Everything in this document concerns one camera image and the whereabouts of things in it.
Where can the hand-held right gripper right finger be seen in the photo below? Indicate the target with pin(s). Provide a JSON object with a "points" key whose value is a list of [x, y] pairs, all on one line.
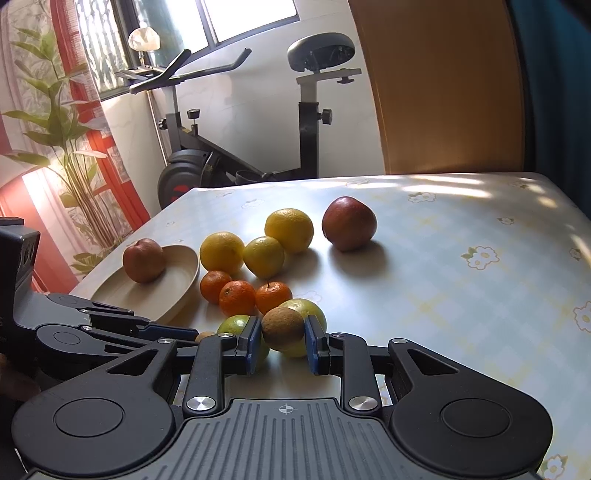
{"points": [[311, 348]]}

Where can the green citrus fruit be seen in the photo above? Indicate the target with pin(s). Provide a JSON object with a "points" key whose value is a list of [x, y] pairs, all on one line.
{"points": [[298, 305], [233, 325]]}

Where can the window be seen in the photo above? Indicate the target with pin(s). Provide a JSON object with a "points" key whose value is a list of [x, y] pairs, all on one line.
{"points": [[249, 14]]}

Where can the dark blue curtain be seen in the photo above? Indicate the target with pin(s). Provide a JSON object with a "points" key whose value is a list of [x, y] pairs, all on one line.
{"points": [[558, 83]]}

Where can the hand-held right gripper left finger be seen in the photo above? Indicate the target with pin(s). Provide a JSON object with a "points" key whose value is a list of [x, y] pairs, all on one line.
{"points": [[251, 346]]}

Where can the small brown round fruit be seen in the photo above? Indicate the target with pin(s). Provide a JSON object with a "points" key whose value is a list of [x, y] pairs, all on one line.
{"points": [[282, 330], [204, 337]]}

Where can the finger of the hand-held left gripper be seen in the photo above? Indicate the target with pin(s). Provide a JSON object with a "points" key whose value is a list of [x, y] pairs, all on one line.
{"points": [[171, 331], [74, 344]]}

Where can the medium yellow orange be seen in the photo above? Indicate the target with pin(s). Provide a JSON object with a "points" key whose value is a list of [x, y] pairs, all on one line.
{"points": [[221, 253]]}

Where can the small yellow-green orange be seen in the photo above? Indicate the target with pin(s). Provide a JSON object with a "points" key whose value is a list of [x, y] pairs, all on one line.
{"points": [[263, 257]]}

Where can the orange mandarin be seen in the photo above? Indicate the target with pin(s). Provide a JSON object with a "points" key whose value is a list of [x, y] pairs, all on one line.
{"points": [[274, 297], [237, 298], [212, 286]]}

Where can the smooth red apple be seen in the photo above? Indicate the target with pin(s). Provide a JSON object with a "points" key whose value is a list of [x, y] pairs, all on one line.
{"points": [[348, 224]]}

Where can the wrinkled red apple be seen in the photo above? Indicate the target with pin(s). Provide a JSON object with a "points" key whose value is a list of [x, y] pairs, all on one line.
{"points": [[144, 261]]}

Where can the beige plate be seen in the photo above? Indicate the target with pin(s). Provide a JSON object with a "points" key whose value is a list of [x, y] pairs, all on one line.
{"points": [[178, 277]]}

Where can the wooden door panel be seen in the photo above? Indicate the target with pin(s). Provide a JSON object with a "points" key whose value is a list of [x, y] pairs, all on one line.
{"points": [[438, 83]]}

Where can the large yellow orange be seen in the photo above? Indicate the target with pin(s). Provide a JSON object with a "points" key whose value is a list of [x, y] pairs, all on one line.
{"points": [[289, 229]]}

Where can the black exercise bike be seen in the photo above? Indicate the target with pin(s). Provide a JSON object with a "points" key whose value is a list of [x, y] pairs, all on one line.
{"points": [[307, 134]]}

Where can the metal pipe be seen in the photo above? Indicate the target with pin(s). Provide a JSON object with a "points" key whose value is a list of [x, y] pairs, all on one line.
{"points": [[155, 124]]}

